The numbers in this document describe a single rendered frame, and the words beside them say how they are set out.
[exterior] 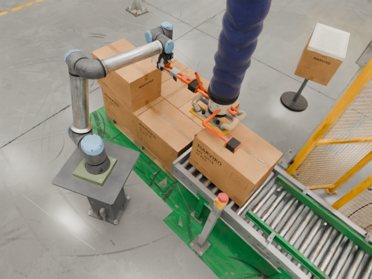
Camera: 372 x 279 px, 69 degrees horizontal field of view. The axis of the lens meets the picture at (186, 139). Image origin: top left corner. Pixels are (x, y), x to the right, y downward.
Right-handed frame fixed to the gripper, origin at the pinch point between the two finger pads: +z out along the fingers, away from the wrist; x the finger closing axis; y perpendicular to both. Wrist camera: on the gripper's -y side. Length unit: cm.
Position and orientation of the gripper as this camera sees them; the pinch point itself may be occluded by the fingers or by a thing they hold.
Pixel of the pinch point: (163, 65)
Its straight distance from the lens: 230.7
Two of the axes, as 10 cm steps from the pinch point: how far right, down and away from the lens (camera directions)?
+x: 6.7, -5.4, 5.0
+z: -1.0, 6.0, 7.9
